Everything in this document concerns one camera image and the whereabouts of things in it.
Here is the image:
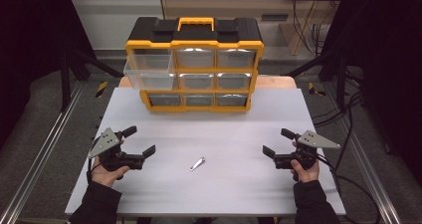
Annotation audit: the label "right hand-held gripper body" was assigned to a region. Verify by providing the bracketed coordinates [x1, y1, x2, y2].
[274, 129, 341, 171]

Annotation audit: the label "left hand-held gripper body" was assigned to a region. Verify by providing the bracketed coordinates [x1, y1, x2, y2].
[88, 127, 146, 172]

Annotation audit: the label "clear plastic drawer pulled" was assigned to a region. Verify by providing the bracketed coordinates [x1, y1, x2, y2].
[122, 48, 177, 91]

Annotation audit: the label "yellow black organizer box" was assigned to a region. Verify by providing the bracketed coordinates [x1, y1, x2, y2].
[124, 16, 266, 113]

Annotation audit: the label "person's left hand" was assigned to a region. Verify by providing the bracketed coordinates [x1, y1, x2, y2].
[90, 155, 131, 188]

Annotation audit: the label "person's right hand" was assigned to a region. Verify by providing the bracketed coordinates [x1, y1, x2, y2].
[290, 140, 320, 184]

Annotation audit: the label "yellow black hazard tape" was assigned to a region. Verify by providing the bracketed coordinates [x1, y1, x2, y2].
[95, 81, 108, 99]
[308, 82, 327, 98]

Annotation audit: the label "wooden board under table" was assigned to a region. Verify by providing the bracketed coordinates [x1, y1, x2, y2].
[118, 76, 298, 90]

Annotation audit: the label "set of closed clear drawers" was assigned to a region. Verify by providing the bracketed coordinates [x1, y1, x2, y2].
[147, 48, 257, 108]

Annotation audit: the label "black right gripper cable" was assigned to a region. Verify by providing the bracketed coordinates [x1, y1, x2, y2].
[316, 152, 382, 224]

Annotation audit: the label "black floor cables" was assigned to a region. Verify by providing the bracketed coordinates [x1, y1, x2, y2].
[312, 69, 366, 172]

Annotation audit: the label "aluminium floor rail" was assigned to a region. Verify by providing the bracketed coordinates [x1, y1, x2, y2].
[0, 81, 86, 224]
[331, 111, 404, 224]

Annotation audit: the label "black metal frame strut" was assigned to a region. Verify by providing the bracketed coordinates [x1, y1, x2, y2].
[285, 49, 347, 111]
[59, 49, 124, 112]

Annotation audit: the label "bundle of hanging cables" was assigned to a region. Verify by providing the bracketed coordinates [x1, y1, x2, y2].
[291, 0, 334, 57]

